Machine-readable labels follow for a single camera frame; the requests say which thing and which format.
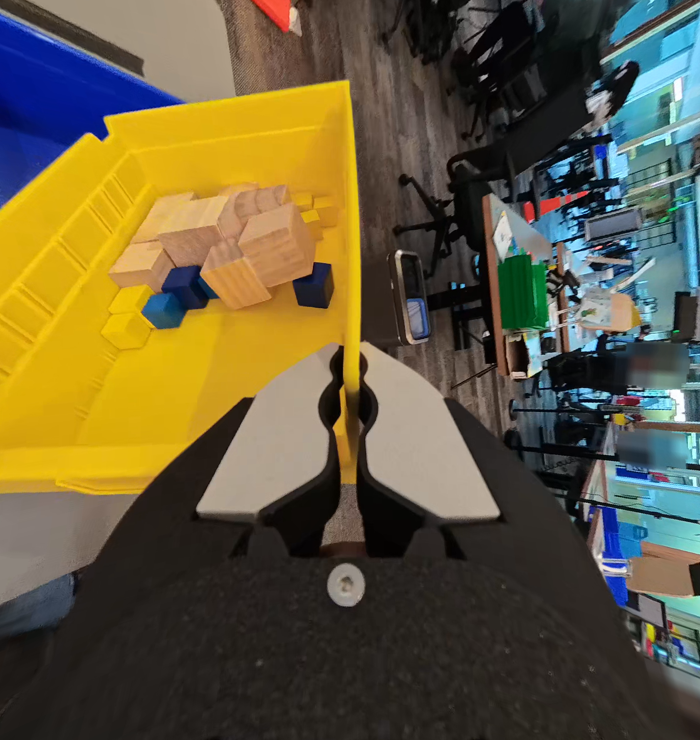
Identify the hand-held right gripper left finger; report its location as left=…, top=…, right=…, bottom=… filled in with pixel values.
left=195, top=342, right=346, bottom=525

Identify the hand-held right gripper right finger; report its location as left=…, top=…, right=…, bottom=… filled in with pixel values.
left=357, top=342, right=501, bottom=528

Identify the yellow plastic bin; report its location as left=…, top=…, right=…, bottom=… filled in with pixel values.
left=0, top=80, right=363, bottom=497

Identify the pile of wooden cubes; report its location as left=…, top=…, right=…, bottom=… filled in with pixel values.
left=101, top=182, right=340, bottom=349

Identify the blue plastic bin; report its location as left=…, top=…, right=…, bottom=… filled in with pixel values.
left=0, top=6, right=184, bottom=225

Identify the black waste bin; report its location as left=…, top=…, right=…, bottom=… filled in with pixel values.
left=363, top=250, right=433, bottom=349

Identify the stack of green bins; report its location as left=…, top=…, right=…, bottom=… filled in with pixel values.
left=496, top=254, right=551, bottom=331

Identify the row of blue bins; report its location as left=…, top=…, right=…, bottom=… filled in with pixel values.
left=584, top=503, right=642, bottom=608

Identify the person's leg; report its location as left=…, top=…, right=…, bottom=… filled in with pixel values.
left=0, top=571, right=78, bottom=644

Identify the wooden office desk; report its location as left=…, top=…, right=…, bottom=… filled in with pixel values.
left=480, top=192, right=571, bottom=380

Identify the black office chair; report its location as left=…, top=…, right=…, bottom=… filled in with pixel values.
left=381, top=0, right=559, bottom=142
left=393, top=145, right=504, bottom=278

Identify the orange traffic cone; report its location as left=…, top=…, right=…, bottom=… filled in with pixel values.
left=250, top=0, right=302, bottom=37

